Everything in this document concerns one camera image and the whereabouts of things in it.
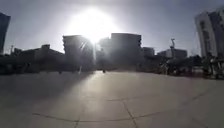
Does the grey paved slab ground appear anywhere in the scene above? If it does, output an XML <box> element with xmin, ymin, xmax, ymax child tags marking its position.
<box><xmin>0</xmin><ymin>69</ymin><xmax>224</xmax><ymax>128</ymax></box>

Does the tall dark building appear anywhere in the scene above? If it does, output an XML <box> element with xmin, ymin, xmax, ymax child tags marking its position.
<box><xmin>0</xmin><ymin>12</ymin><xmax>12</xmax><ymax>55</ymax></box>

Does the tall white building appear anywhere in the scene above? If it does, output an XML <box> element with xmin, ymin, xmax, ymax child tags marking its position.
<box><xmin>194</xmin><ymin>7</ymin><xmax>224</xmax><ymax>58</ymax></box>

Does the low long building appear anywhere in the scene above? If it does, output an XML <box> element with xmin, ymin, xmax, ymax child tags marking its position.
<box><xmin>0</xmin><ymin>43</ymin><xmax>65</xmax><ymax>74</ymax></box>

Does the low pale building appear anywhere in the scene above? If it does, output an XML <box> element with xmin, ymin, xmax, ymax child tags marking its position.
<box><xmin>156</xmin><ymin>48</ymin><xmax>189</xmax><ymax>60</ymax></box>

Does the dark wide block building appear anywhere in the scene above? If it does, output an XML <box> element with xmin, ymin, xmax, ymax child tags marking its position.
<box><xmin>97</xmin><ymin>32</ymin><xmax>144</xmax><ymax>72</ymax></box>

